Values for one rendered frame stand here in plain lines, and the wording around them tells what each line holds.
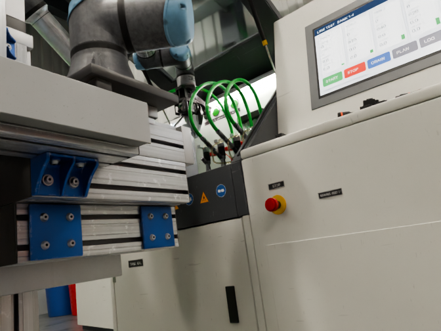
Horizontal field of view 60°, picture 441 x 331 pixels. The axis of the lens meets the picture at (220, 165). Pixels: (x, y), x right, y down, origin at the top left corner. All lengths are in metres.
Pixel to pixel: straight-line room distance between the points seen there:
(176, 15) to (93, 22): 0.17
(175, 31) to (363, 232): 0.60
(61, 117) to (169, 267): 0.89
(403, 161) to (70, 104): 0.68
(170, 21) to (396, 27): 0.73
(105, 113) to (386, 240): 0.65
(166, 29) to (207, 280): 0.74
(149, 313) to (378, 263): 0.81
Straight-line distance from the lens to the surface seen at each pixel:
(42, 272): 0.76
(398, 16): 1.34
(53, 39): 1.49
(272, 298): 1.08
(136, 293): 1.48
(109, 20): 0.85
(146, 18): 0.84
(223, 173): 1.15
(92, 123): 0.55
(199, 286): 1.24
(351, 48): 1.35
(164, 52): 1.53
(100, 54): 0.82
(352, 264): 0.96
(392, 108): 0.94
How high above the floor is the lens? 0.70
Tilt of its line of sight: 12 degrees up
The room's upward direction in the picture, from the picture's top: 8 degrees counter-clockwise
